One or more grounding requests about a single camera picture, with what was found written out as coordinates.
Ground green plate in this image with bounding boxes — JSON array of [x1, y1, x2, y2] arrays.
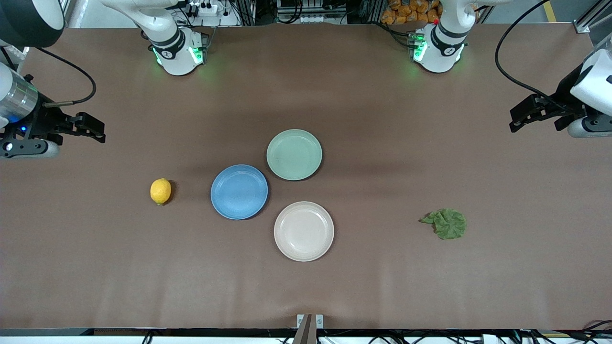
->
[[266, 129, 323, 182]]

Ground green lettuce leaf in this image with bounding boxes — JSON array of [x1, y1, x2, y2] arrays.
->
[[419, 208, 467, 240]]

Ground black base cable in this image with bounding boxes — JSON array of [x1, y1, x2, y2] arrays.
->
[[373, 21, 415, 48]]

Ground white power strip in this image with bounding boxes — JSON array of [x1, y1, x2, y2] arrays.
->
[[188, 1, 221, 16]]

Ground blue plate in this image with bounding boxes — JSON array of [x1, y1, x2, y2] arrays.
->
[[210, 164, 269, 221]]

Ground grey equipment rack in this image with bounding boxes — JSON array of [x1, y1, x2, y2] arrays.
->
[[275, 0, 350, 25]]

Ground black cable under table edge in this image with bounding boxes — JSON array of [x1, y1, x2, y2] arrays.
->
[[579, 319, 612, 336]]

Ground orange snack bags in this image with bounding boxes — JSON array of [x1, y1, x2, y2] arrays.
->
[[381, 0, 441, 26]]

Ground beige plate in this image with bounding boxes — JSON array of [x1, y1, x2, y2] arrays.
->
[[273, 201, 335, 262]]

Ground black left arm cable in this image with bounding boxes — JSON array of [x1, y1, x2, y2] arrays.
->
[[494, 0, 582, 115]]

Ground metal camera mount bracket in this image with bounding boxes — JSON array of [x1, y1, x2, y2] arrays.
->
[[296, 314, 325, 344]]

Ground yellow lemon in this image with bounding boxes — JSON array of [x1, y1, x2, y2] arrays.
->
[[150, 178, 172, 206]]

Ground aluminium frame profile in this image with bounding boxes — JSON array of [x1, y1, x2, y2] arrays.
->
[[574, 0, 612, 34]]

